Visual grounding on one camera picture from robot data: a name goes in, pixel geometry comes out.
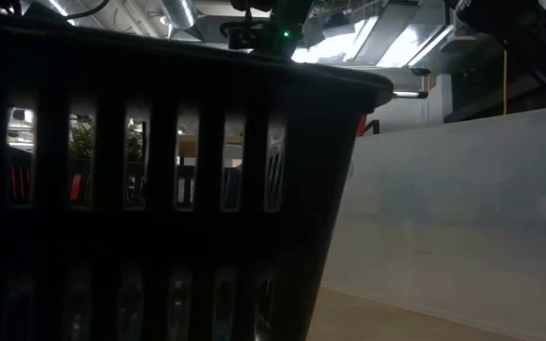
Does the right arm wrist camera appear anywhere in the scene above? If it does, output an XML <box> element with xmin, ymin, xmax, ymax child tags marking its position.
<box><xmin>227</xmin><ymin>23</ymin><xmax>264</xmax><ymax>51</ymax></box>

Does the bright ceiling light panel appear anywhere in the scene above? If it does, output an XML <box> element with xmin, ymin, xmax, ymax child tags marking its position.
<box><xmin>375</xmin><ymin>23</ymin><xmax>455</xmax><ymax>68</ymax></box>
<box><xmin>291</xmin><ymin>16</ymin><xmax>381</xmax><ymax>65</ymax></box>

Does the black plastic basket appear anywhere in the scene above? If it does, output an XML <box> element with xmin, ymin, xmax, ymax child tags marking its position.
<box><xmin>0</xmin><ymin>9</ymin><xmax>395</xmax><ymax>341</ymax></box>

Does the leafy green potted plant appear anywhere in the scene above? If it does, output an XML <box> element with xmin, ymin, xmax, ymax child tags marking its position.
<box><xmin>67</xmin><ymin>117</ymin><xmax>149</xmax><ymax>162</ymax></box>

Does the black hanging cable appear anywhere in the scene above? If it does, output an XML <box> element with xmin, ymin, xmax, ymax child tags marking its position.
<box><xmin>62</xmin><ymin>0</ymin><xmax>112</xmax><ymax>21</ymax></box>

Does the silver ventilation duct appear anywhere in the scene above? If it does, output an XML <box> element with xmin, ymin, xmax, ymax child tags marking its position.
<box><xmin>158</xmin><ymin>0</ymin><xmax>199</xmax><ymax>30</ymax></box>

